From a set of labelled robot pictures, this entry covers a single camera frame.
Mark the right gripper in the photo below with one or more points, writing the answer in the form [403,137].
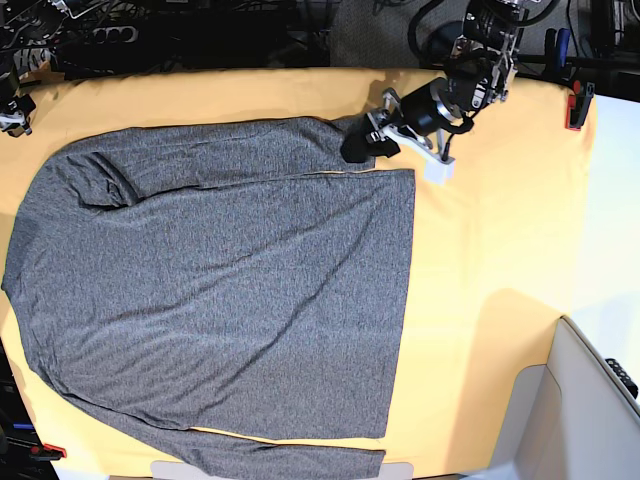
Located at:
[15,109]

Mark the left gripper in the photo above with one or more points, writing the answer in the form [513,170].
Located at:
[424,120]

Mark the grey long-sleeve T-shirt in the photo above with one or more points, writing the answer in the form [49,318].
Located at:
[232,295]

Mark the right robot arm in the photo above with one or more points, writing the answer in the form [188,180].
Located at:
[33,26]

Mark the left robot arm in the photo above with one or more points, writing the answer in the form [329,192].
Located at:
[478,69]

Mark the yellow table cloth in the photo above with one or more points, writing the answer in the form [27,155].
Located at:
[496,245]

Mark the red clamp right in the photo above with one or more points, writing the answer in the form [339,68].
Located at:
[578,104]

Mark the red clamp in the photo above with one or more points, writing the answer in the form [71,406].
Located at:
[45,452]
[578,104]

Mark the black remote on bin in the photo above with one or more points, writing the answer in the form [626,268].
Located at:
[623,376]

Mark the white storage bin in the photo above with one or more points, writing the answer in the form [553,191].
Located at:
[570,418]

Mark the red clamp left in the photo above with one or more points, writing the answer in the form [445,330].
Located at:
[45,452]

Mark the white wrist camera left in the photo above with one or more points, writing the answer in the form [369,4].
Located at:
[438,173]

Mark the blue handled clamp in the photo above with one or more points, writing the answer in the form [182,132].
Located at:
[556,47]

